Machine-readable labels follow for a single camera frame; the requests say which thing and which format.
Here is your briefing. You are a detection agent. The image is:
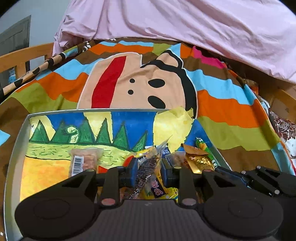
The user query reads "gold foil snack pouch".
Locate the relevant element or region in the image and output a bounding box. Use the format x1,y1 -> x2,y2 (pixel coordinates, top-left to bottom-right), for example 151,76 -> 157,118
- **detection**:
181,143 -> 214,174

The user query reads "dark snack clear wrapper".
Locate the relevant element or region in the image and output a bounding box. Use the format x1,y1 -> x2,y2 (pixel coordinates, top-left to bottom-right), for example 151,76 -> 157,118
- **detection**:
126,138 -> 169,199

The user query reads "green sausage stick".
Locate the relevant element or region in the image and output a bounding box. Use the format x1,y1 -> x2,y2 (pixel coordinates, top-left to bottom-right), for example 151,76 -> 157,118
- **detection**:
196,137 -> 218,168

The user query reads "nut bar clear wrapper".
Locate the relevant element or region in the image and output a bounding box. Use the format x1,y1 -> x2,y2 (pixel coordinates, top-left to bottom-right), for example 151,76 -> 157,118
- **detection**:
68,148 -> 104,177

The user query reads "orange snack clear pouch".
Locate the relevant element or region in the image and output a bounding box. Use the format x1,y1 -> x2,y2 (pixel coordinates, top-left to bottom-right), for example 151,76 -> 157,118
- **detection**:
97,155 -> 134,173

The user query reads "yellow green biscuit packet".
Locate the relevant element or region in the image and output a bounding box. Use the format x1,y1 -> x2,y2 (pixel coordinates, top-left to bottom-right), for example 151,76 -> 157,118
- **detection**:
137,146 -> 178,200

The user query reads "floral white quilt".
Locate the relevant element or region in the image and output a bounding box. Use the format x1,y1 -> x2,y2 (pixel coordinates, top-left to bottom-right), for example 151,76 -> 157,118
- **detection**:
269,109 -> 296,166

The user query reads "metal tray with dinosaur drawing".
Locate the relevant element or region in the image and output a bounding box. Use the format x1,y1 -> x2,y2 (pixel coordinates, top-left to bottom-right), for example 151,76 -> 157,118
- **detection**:
4,108 -> 229,240

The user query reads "colourful cartoon monkey blanket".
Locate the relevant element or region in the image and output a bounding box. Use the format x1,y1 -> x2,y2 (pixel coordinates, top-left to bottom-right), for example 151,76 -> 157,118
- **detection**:
0,38 -> 296,176

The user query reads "pink draped sheet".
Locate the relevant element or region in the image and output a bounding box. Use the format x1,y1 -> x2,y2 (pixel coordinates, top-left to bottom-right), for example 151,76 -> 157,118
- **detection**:
53,1 -> 295,83

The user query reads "grey door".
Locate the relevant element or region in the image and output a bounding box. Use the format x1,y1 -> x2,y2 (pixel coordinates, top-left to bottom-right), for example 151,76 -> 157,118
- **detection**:
1,16 -> 31,89

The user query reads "wooden right bed frame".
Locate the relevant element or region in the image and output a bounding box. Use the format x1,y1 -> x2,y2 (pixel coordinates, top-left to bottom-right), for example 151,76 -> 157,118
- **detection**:
230,61 -> 295,123

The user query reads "wooden bed rail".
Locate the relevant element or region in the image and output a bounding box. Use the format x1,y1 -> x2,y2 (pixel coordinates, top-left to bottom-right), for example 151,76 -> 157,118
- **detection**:
0,42 -> 55,93

